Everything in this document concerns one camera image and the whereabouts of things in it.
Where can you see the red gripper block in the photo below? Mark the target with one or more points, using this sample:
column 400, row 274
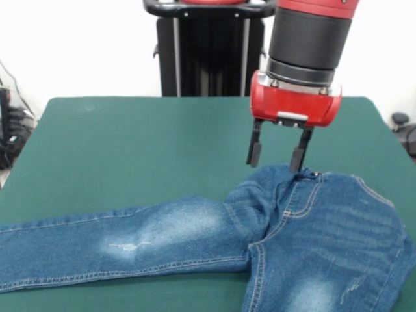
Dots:
column 292, row 104

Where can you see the blue denim jeans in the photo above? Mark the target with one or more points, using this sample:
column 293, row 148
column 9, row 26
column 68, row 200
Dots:
column 130, row 240

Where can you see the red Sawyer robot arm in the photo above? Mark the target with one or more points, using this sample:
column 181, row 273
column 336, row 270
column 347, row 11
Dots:
column 308, row 32

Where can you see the dark green table cloth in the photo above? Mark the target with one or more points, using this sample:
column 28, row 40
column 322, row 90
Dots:
column 97, row 146

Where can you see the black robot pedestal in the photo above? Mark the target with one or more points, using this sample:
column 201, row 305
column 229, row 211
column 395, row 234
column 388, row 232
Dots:
column 201, row 58

